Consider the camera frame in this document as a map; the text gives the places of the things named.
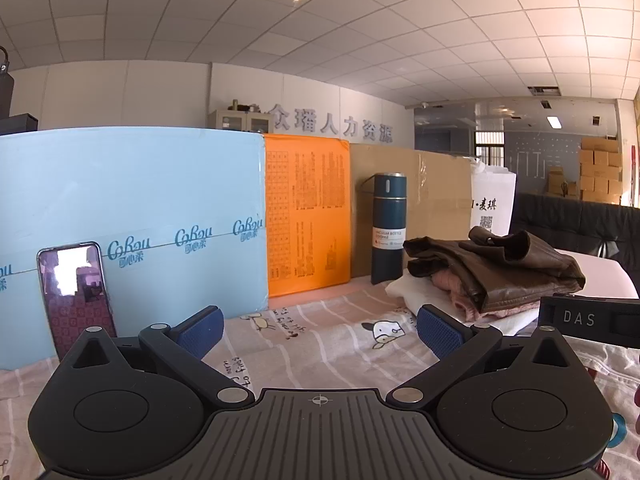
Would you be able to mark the brown cardboard box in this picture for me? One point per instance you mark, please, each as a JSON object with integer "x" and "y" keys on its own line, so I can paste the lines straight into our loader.
{"x": 439, "y": 196}

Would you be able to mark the white shopping bag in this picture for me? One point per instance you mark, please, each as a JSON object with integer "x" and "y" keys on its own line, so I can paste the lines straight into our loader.
{"x": 493, "y": 191}

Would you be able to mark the dark blue thermos bottle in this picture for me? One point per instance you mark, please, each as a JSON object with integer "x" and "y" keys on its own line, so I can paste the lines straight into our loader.
{"x": 389, "y": 221}

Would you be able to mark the orange printed box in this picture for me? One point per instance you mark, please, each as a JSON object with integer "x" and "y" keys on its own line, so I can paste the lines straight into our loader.
{"x": 308, "y": 221}

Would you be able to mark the black power adapter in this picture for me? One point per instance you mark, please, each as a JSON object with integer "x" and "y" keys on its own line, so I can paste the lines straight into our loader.
{"x": 6, "y": 84}

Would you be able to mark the grey glass door cabinet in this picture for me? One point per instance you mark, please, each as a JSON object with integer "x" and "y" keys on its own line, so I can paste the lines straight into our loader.
{"x": 236, "y": 120}

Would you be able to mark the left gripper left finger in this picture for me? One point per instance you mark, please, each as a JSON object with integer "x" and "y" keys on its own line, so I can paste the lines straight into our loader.
{"x": 178, "y": 352}

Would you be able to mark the brown leather jacket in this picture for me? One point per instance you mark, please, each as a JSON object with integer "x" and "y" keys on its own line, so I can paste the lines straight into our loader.
{"x": 499, "y": 273}

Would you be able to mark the light blue Cobou box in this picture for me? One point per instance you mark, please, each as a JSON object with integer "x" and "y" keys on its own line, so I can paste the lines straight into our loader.
{"x": 178, "y": 214}

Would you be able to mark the stacked cardboard boxes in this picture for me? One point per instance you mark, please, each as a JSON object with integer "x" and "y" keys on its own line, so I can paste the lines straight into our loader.
{"x": 600, "y": 168}

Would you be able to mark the pink knitted sweater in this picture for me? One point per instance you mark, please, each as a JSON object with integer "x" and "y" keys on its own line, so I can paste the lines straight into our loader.
{"x": 448, "y": 282}

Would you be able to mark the black leather sofa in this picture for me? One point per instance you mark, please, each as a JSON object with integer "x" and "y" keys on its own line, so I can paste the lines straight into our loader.
{"x": 595, "y": 229}

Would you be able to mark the smartphone leaning on box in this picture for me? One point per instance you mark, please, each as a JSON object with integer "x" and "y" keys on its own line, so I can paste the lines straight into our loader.
{"x": 73, "y": 291}

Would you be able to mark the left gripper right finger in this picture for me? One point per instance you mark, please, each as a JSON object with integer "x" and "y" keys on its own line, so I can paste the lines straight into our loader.
{"x": 462, "y": 351}

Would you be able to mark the white folded garment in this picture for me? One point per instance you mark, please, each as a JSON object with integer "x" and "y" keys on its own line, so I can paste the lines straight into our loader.
{"x": 419, "y": 291}

